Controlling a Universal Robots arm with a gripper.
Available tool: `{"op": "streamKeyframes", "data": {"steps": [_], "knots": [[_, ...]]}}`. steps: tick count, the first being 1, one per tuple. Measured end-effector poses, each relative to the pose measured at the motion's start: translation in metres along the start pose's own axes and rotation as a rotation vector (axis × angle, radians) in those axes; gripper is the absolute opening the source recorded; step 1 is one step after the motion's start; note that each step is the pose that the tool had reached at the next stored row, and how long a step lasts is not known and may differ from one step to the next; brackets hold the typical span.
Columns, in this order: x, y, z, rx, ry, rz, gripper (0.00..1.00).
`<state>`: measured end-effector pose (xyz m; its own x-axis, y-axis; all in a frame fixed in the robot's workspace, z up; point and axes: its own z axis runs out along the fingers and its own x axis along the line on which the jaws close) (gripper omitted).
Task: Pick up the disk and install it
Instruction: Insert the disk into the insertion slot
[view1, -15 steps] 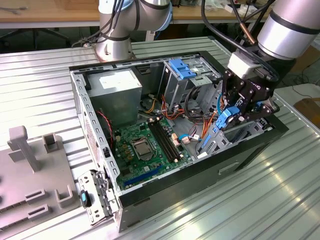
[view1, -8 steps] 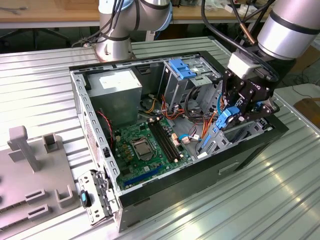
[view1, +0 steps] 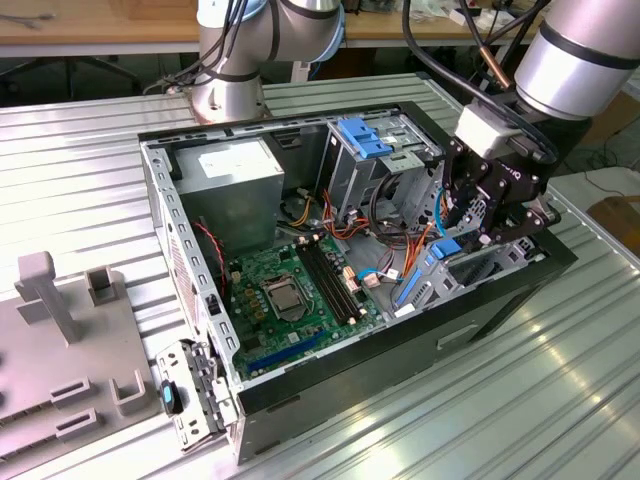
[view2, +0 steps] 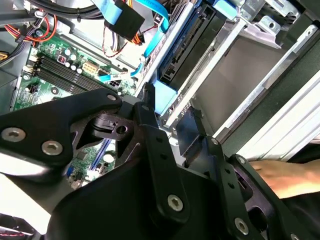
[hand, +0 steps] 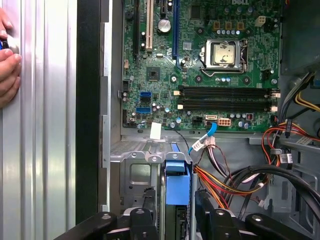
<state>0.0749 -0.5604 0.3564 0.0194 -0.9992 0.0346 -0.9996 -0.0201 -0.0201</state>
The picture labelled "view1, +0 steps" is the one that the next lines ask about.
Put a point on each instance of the green motherboard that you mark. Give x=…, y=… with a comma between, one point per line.
x=239, y=325

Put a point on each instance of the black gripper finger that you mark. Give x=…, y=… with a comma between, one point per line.
x=467, y=175
x=520, y=220

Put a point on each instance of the wooden desk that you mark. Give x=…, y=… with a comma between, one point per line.
x=125, y=31

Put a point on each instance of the hard disk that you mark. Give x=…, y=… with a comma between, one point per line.
x=445, y=249

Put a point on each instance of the black RAM slot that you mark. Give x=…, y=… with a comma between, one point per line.
x=330, y=281
x=335, y=278
x=341, y=275
x=324, y=284

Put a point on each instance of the CPU socket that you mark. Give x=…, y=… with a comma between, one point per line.
x=282, y=300

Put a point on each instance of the grey parts rack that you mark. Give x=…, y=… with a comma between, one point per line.
x=75, y=360

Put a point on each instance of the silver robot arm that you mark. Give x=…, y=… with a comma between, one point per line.
x=570, y=65

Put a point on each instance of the silver card retention bracket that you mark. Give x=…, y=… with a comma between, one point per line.
x=175, y=365

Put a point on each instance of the black stand pole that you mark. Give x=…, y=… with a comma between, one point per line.
x=523, y=27

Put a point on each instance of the blue plastic drive latch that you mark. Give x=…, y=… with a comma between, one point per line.
x=367, y=145

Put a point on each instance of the brown cardboard box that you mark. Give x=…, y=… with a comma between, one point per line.
x=617, y=222

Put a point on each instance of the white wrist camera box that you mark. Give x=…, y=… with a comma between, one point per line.
x=482, y=130

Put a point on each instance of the black PC case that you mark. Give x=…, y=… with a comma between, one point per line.
x=375, y=370

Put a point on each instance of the silver power supply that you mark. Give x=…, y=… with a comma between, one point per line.
x=235, y=210

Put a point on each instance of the blue expansion slot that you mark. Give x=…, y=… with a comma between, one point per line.
x=285, y=352

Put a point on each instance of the grey metal disk bay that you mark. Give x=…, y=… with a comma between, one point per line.
x=432, y=282

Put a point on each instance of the silver drive cage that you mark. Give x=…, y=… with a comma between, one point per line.
x=350, y=175

